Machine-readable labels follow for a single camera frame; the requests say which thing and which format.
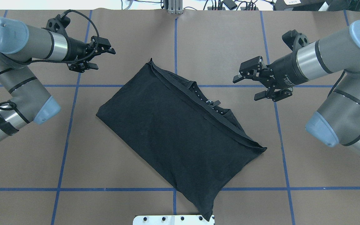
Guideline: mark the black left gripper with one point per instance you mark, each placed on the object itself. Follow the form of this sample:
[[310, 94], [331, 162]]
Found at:
[[77, 51]]

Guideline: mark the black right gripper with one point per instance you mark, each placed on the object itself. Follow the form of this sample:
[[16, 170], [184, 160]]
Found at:
[[284, 71]]

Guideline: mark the black graphic t-shirt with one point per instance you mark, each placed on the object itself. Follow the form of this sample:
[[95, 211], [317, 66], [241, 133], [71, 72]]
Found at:
[[193, 143]]

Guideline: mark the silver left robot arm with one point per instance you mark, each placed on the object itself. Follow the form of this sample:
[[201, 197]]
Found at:
[[22, 45]]

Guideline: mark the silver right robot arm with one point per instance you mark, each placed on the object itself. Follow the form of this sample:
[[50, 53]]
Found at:
[[337, 121]]

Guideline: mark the aluminium frame post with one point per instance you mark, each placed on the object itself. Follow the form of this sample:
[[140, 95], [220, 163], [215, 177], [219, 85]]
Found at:
[[174, 6]]

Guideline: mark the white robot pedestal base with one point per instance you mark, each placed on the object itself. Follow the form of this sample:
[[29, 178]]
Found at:
[[172, 220]]

